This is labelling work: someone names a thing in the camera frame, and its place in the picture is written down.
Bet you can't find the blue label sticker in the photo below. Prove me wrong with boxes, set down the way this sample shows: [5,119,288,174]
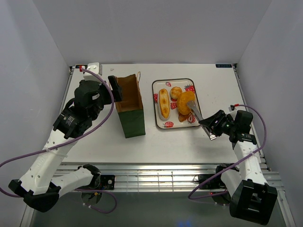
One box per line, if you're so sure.
[215,64,232,68]
[75,64,88,69]

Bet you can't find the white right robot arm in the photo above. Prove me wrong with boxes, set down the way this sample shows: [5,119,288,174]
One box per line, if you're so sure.
[199,110,277,225]

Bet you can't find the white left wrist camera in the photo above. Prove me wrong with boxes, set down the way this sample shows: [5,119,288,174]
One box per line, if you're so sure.
[79,62,102,82]

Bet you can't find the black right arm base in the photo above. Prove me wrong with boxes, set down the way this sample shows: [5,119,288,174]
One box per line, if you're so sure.
[193,174,225,190]

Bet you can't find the small brown croissant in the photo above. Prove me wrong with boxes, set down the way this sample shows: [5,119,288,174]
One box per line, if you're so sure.
[178,113,192,122]

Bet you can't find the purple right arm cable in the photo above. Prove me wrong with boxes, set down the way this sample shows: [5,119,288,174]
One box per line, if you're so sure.
[188,104,267,201]

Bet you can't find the strawberry pattern tray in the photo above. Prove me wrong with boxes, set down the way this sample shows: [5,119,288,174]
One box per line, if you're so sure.
[152,78,200,130]

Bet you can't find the metal food tongs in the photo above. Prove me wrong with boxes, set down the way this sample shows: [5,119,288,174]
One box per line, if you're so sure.
[186,101,217,141]

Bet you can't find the blue label sticker right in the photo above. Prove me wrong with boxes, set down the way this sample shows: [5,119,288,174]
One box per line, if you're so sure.
[215,64,232,68]

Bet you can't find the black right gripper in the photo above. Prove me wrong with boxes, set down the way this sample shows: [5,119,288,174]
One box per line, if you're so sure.
[198,109,237,137]

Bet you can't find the green brown paper bag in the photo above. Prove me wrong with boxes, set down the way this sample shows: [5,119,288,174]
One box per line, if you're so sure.
[116,74,145,139]

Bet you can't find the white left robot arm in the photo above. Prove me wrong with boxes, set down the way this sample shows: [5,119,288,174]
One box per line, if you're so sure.
[9,76,122,212]

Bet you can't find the long sesame bread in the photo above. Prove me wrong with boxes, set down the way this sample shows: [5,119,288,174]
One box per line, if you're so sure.
[158,88,170,120]

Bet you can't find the aluminium table rail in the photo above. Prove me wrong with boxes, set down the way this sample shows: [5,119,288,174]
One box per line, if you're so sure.
[56,163,285,193]

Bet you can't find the blue label sticker left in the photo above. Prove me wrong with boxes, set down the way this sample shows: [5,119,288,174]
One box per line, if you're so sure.
[75,64,88,69]

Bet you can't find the small round bun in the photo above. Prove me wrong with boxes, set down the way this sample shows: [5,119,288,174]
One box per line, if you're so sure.
[170,87,183,100]

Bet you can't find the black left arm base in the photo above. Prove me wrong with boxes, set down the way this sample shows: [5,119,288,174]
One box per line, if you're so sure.
[100,175,116,190]

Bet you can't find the large orange crumb bread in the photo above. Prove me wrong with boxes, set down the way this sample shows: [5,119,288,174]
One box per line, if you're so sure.
[177,91,195,115]

